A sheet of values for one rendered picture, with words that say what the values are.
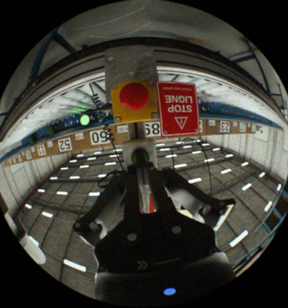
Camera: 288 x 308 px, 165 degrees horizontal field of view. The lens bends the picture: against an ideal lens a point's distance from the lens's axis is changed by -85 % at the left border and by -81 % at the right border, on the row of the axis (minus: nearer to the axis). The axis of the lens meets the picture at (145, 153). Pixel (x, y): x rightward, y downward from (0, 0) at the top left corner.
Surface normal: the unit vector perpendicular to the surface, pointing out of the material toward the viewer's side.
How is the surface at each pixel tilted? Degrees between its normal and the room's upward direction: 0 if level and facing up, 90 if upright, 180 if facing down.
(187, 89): 90
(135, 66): 90
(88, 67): 90
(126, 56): 90
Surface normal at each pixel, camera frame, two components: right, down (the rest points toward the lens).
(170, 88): 0.10, 0.30
